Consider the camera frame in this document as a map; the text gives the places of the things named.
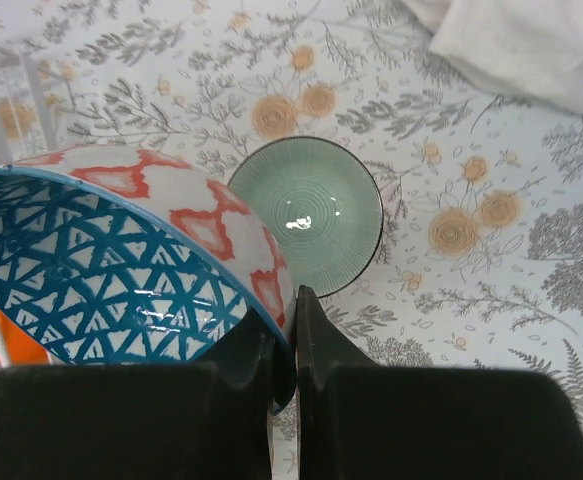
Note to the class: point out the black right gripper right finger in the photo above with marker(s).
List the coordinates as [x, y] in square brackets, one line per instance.
[361, 420]

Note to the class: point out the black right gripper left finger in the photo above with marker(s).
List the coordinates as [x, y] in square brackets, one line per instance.
[207, 419]

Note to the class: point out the white red diamond pattern bowl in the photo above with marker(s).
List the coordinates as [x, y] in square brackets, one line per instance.
[122, 255]

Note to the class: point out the pale green check bowl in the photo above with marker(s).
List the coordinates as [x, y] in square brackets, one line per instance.
[320, 203]

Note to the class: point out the orange plastic bowl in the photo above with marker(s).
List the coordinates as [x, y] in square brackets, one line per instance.
[1, 330]

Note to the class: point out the floral patterned table mat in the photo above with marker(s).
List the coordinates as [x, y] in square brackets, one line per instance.
[481, 259]

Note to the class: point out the crumpled white cloth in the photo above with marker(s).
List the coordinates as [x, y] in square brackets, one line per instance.
[527, 48]

